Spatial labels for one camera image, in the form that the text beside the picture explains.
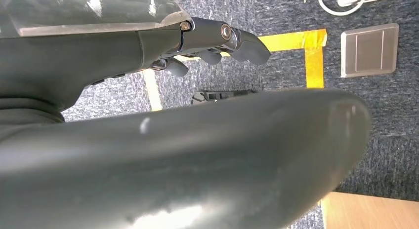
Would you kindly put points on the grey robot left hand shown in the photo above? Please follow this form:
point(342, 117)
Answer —
point(82, 47)

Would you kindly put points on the white floor tape strip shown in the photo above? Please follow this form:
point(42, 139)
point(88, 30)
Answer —
point(153, 90)

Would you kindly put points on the ribbed grey left arm sleeve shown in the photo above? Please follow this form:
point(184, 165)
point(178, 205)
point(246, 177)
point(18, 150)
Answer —
point(26, 114)

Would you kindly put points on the black mechanical part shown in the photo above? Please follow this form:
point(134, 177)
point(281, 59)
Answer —
point(216, 96)

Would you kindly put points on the yellow floor tape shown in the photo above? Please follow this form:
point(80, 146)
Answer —
point(314, 57)

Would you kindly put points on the metal floor socket plate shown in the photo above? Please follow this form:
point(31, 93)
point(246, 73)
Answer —
point(370, 51)

